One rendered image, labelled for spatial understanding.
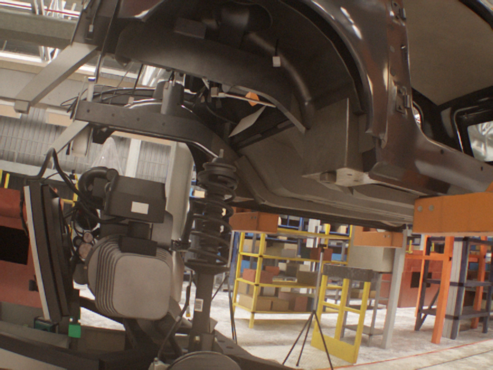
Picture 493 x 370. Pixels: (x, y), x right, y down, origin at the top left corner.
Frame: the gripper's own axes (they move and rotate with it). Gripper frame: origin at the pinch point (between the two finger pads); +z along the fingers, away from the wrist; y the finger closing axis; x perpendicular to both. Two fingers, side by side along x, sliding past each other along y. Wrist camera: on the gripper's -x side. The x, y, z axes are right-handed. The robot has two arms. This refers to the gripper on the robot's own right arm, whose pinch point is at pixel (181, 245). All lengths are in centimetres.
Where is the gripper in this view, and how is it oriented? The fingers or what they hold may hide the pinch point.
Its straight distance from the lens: 293.6
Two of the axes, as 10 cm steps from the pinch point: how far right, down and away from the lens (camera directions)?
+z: 9.2, 1.6, 3.6
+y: -3.8, 0.8, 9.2
